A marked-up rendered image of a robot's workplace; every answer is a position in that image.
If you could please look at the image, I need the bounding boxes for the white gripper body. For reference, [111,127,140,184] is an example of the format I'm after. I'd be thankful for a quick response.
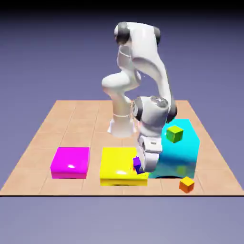
[141,150,160,173]

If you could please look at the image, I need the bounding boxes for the small purple cube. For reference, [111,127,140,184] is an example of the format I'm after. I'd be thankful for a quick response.
[132,156,142,168]

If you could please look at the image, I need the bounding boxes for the small green cube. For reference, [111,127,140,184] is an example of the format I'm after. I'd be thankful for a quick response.
[166,125,184,143]

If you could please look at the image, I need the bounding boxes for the small orange cube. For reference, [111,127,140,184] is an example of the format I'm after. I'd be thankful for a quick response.
[179,176,195,193]

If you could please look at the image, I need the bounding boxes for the large cyan box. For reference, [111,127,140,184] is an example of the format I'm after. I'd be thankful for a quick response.
[148,118,201,179]

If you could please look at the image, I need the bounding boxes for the large yellow box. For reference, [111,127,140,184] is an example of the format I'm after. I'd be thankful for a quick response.
[100,146,150,187]

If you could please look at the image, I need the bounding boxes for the large magenta box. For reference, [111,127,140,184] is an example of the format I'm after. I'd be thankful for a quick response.
[50,146,91,180]

